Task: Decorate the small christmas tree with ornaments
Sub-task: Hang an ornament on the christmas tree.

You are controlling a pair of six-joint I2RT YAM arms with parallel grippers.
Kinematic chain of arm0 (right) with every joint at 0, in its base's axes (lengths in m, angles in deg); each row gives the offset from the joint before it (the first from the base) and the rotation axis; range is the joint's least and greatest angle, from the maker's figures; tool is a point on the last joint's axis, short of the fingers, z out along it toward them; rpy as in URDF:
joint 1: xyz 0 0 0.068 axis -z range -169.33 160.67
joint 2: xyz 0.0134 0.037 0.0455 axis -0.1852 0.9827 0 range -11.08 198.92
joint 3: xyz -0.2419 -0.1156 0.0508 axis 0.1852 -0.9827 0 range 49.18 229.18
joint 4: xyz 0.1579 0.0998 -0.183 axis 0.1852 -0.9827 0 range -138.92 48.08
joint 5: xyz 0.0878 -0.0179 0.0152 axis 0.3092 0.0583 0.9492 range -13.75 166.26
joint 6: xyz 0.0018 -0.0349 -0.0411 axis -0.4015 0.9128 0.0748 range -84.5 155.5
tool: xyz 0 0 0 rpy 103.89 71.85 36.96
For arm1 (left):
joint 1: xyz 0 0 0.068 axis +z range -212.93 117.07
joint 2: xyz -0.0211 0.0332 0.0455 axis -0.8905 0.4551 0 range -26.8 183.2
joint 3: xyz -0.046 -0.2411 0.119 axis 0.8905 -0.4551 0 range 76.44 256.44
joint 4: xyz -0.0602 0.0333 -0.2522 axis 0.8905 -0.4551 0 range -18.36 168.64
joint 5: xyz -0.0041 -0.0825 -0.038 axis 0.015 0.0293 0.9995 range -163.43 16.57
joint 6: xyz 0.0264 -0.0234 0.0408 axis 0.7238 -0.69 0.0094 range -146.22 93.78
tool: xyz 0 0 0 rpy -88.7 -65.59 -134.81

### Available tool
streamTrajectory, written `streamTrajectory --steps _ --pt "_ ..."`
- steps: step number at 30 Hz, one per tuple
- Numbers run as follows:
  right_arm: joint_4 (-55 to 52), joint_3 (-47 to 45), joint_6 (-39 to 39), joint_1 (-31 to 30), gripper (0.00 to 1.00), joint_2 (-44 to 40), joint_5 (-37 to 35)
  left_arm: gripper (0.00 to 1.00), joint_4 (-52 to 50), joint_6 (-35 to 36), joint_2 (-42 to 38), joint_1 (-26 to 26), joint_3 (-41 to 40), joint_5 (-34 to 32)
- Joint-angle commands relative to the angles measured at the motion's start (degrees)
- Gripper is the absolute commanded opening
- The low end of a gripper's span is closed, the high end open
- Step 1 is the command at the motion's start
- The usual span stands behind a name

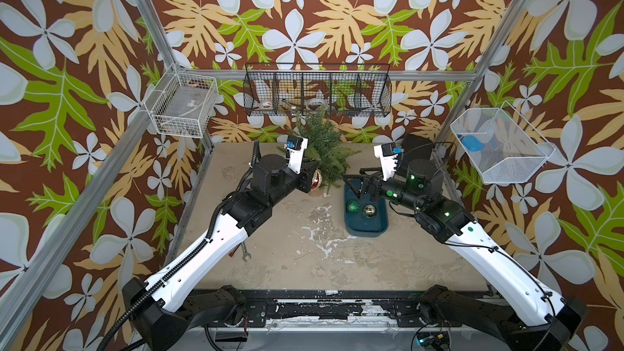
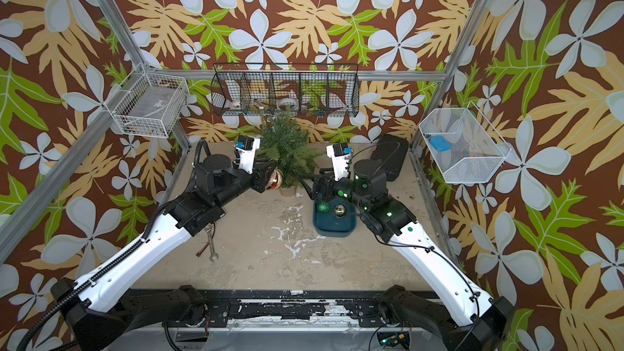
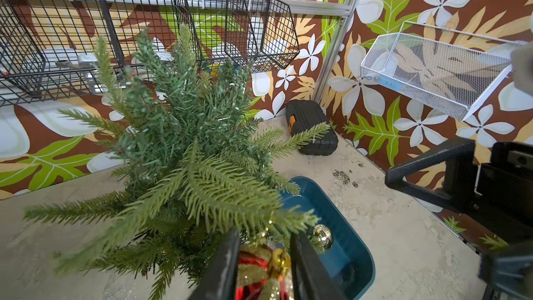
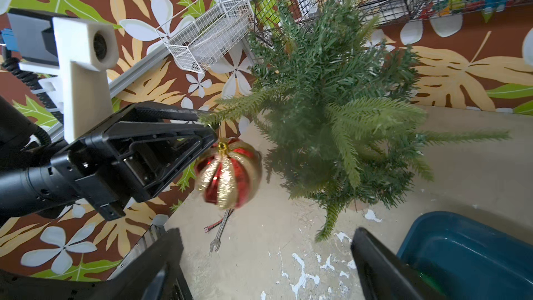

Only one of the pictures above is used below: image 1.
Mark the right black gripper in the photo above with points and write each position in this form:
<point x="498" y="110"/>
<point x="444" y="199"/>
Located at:
<point x="376" y="182"/>

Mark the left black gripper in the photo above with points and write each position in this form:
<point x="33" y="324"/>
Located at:
<point x="303" y="179"/>

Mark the red gold striped ornament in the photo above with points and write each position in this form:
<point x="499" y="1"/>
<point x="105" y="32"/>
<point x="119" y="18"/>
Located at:
<point x="316" y="180"/>

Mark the green glitter ball ornament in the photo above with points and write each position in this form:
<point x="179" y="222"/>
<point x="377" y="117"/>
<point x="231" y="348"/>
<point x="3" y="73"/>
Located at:
<point x="352" y="206"/>

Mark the gold ball ornament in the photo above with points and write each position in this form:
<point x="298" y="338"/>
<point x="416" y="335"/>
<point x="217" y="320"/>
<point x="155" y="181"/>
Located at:
<point x="369" y="211"/>

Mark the small green christmas tree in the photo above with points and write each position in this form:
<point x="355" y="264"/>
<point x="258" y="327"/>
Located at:
<point x="324" y="146"/>

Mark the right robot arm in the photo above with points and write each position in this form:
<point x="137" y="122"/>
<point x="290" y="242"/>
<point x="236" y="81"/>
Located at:
<point x="534" y="317"/>

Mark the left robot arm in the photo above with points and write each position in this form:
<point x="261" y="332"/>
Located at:
<point x="163" y="308"/>

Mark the teal plastic tray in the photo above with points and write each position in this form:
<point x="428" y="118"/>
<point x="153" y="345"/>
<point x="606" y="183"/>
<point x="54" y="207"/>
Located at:
<point x="358" y="225"/>

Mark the black hard case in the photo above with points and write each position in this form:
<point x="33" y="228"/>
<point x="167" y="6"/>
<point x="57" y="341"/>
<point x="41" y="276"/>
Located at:
<point x="415" y="147"/>

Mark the white round item in basket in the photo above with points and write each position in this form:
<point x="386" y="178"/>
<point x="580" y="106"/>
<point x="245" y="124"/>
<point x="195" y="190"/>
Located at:
<point x="314" y="104"/>

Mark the silver wrench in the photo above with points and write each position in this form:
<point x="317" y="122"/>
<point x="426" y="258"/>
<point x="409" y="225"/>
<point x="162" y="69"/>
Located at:
<point x="246" y="254"/>

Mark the blue object in basket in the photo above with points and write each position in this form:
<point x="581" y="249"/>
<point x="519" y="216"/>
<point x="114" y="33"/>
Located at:
<point x="472" y="144"/>

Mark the white mesh basket right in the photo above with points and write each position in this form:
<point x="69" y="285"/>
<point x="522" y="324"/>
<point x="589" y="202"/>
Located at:
<point x="514" y="149"/>

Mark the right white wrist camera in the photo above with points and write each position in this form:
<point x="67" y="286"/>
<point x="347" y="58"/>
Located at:
<point x="389" y="155"/>

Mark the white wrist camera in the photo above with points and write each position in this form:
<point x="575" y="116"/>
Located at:
<point x="389" y="155"/>
<point x="295" y="148"/>

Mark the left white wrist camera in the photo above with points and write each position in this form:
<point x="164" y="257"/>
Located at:
<point x="295" y="148"/>

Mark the black wire basket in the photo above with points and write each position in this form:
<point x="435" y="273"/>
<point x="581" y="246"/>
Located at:
<point x="352" y="89"/>

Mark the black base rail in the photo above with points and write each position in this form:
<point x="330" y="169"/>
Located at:
<point x="263" y="307"/>

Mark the white wire basket left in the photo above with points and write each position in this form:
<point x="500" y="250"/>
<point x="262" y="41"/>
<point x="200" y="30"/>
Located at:
<point x="181" y="103"/>

